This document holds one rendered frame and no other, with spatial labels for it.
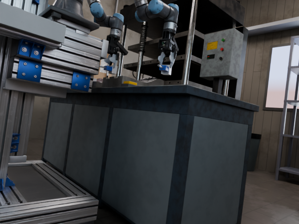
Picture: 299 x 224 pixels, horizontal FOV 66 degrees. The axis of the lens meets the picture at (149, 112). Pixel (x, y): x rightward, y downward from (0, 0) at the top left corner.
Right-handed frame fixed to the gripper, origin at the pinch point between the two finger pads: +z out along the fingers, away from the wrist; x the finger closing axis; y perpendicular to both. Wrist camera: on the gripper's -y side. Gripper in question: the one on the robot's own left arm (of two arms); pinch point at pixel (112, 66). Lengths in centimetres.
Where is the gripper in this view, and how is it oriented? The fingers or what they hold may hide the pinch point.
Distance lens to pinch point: 162.9
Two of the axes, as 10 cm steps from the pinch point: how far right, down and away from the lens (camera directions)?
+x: 6.2, 0.9, -7.8
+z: -1.7, 9.9, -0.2
